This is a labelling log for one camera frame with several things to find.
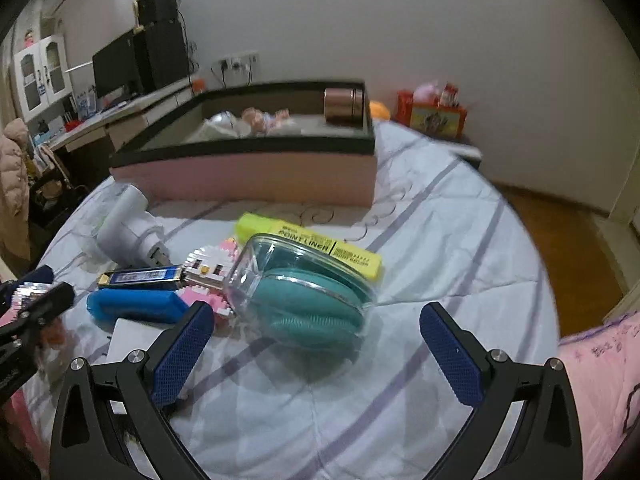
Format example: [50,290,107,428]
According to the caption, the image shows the yellow highlighter pen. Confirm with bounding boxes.
[234,212,383,281]

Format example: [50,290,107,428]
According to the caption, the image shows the pink white block figure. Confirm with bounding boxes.
[177,237,239,323]

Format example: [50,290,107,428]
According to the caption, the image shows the black computer tower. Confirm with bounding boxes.
[134,0,189,93]

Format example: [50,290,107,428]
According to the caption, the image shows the blue gold rectangular box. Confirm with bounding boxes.
[98,266,182,290]

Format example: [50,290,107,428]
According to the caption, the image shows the wall power outlet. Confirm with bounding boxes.
[216,50,260,75]

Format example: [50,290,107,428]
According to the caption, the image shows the pink blanket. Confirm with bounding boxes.
[559,313,640,479]

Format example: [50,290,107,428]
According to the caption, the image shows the white glass door cabinet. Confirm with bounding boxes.
[13,35,73,122]

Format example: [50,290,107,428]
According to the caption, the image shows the striped white bed quilt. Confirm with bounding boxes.
[22,119,561,480]

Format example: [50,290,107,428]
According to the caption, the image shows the pink black storage box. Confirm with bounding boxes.
[111,80,378,207]

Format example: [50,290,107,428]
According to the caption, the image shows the teal brush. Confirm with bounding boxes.
[224,233,376,353]

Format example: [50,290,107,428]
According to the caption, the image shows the orange cap bottle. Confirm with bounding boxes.
[192,78,206,93]

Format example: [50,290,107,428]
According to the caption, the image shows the beige puffer jacket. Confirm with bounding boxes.
[1,118,30,260]

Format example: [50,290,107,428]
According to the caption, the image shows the blue highlighter pen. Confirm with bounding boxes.
[87,288,189,324]

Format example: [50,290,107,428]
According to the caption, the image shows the white paper card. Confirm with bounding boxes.
[105,318,170,363]

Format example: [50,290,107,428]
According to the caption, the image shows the white desk with drawers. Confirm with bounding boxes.
[44,77,192,151]

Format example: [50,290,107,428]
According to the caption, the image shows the rose gold metal cup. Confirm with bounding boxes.
[323,88,363,122]

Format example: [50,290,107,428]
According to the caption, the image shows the black computer monitor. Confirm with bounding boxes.
[92,30,143,98]

